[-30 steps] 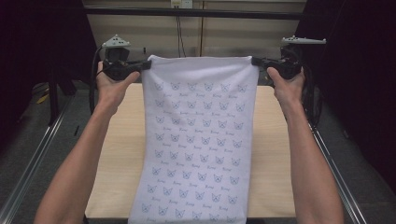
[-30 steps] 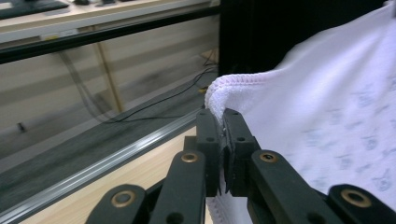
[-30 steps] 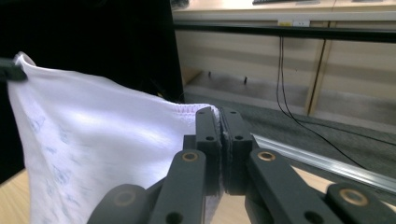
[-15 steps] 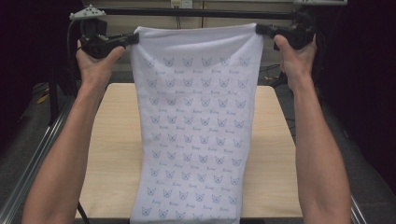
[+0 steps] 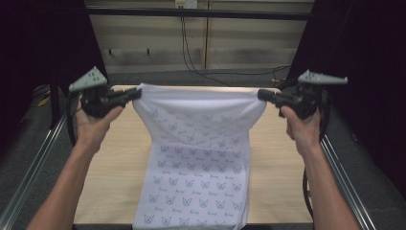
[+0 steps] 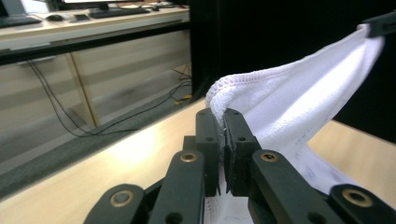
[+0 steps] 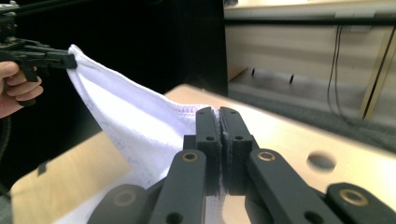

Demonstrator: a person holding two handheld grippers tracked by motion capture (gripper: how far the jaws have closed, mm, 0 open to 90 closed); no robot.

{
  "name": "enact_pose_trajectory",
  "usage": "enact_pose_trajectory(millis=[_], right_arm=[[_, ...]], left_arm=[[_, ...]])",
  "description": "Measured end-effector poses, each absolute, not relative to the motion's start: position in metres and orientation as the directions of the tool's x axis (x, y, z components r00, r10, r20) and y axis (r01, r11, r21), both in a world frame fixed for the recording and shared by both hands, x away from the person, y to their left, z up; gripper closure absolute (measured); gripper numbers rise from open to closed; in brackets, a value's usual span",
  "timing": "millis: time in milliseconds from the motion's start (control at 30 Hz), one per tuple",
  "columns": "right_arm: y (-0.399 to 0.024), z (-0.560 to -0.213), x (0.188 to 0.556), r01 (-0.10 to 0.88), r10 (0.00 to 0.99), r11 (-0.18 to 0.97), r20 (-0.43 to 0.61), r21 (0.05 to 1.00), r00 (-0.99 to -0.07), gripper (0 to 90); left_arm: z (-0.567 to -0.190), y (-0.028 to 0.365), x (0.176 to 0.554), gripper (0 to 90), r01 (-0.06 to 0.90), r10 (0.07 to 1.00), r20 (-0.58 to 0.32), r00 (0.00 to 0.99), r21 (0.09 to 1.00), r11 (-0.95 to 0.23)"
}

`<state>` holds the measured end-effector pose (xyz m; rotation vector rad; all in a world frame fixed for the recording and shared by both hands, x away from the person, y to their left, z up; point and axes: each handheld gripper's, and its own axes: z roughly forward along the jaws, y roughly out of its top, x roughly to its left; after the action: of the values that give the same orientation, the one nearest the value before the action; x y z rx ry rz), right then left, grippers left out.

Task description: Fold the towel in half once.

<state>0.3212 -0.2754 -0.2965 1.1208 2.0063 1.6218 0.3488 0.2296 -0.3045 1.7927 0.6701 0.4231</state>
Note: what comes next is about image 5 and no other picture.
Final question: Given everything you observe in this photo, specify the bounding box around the person's left hand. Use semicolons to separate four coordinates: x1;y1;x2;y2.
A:
74;95;125;151

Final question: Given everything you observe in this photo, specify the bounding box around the black curtain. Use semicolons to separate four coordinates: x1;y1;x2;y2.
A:
0;0;109;154
285;0;406;193

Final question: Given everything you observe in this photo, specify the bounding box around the black wall cable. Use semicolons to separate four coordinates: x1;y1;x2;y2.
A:
179;15;292;88

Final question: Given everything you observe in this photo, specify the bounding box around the aluminium frame rail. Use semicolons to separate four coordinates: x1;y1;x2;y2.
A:
0;113;69;230
320;134;381;230

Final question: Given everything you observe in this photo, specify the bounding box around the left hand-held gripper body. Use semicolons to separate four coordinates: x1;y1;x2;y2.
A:
68;65;129;119

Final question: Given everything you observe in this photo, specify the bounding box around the white printed towel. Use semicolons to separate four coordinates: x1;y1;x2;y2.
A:
131;82;268;230

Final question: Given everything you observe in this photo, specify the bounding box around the white wall socket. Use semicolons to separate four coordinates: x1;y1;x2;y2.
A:
174;0;199;10

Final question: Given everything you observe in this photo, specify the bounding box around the black upright post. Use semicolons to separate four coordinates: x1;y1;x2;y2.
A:
48;72;64;130

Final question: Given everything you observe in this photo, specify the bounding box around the black horizontal bar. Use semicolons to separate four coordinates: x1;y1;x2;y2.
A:
85;6;316;22

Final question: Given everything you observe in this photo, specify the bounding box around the person's right hand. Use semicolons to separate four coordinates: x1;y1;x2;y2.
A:
280;104;322;156

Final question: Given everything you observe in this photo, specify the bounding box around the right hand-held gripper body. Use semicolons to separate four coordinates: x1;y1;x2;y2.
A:
277;69;349;120

